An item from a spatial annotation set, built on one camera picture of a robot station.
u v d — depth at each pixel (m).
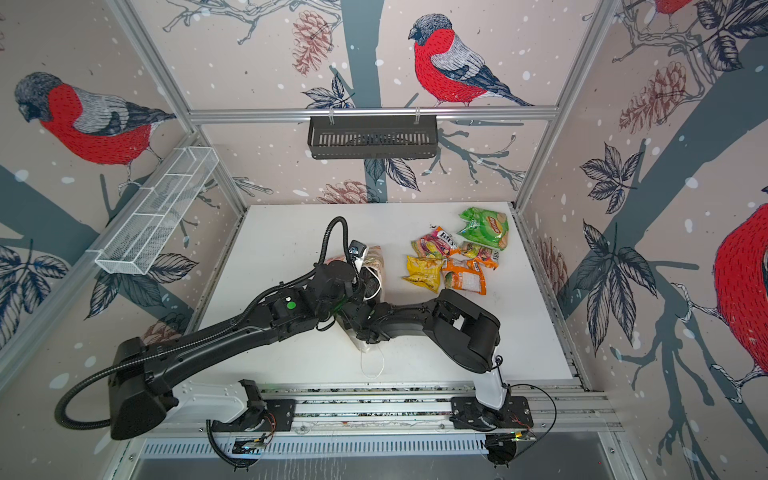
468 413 0.73
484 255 0.98
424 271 0.97
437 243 1.06
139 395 0.38
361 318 0.69
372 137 1.06
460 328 0.52
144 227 0.74
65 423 0.39
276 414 0.73
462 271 0.97
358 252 0.63
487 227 1.04
